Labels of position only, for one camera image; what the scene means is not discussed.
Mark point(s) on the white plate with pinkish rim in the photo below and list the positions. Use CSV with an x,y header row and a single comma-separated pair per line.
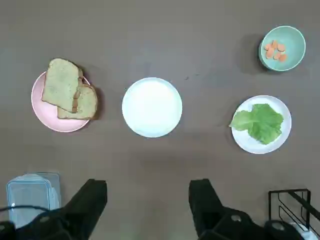
x,y
252,146

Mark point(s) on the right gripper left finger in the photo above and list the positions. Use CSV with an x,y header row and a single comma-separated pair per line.
x,y
75,220

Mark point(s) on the white round plate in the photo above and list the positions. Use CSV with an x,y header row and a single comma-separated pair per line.
x,y
152,107

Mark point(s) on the green lettuce leaf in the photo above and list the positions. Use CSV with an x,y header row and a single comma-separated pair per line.
x,y
262,125

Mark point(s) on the pale green bowl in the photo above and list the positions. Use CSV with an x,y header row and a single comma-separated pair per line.
x,y
292,40

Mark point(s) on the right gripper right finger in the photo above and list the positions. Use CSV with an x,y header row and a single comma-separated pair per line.
x,y
210,220

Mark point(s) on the clear plastic lidded container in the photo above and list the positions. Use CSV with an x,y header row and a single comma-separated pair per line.
x,y
27,192

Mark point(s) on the brown bread slice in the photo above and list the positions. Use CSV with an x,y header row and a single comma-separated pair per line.
x,y
87,105
61,83

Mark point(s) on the pink round plate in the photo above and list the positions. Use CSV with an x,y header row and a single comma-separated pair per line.
x,y
45,117

